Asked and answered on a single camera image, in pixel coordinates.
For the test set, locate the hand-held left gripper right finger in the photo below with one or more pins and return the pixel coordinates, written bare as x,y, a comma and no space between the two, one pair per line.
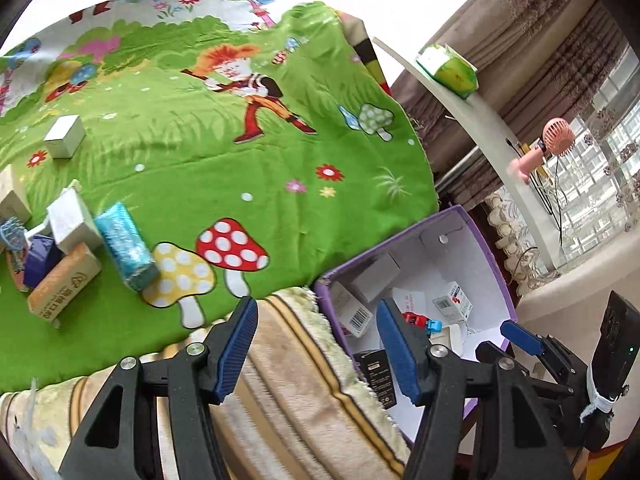
400,350

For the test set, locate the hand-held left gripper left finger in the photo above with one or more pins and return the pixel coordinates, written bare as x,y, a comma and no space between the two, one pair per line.
235,350

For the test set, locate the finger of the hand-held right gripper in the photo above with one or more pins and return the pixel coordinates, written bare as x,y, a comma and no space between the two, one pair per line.
522,337
492,350

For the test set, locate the red toy car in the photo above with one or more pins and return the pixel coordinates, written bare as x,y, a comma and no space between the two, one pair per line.
417,321

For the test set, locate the white plastic case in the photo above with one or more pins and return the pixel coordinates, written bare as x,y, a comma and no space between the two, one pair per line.
452,337

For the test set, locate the white box black text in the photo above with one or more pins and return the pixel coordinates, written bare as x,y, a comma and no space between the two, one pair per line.
407,302

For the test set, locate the white box with barcode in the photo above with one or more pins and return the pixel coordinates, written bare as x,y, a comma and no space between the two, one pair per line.
356,310

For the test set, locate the white medicine box red label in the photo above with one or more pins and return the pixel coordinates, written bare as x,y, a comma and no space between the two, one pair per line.
452,300

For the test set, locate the white box pink print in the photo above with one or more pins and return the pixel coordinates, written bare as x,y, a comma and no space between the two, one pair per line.
375,275

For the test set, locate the purple cardboard box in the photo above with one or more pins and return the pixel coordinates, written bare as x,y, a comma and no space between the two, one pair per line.
450,260

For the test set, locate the teal glitter box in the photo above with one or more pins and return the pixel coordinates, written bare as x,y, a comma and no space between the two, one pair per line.
125,245

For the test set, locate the tan box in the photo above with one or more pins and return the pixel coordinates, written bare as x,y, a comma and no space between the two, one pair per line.
62,285

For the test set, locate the silver box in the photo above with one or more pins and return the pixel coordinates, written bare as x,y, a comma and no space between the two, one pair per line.
75,222

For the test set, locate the dark blue box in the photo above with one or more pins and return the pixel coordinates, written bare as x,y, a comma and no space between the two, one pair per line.
42,260

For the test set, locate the teal hair brush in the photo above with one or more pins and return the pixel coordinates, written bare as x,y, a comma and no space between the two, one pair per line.
11,235

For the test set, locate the large cream box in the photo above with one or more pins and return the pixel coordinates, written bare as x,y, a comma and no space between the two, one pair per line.
14,195

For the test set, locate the small white cube box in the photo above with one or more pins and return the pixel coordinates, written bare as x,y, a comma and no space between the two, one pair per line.
64,136

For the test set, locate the striped beige towel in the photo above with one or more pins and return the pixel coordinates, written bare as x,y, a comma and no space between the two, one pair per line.
300,385

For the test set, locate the white lace curtain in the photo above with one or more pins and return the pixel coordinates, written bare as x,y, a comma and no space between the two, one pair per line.
590,200

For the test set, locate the green cartoon printed blanket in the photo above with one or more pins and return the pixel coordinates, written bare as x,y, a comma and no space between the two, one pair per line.
200,170

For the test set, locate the pink handheld fan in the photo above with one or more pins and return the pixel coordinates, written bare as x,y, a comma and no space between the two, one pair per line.
550,142

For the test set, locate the white curved desk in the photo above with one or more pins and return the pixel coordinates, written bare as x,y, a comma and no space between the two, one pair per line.
475,125

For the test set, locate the green tissue pack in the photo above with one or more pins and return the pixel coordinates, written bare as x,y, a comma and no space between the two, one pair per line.
450,70

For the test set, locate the brown patterned curtain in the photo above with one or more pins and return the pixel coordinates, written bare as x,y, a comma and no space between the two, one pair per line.
525,45

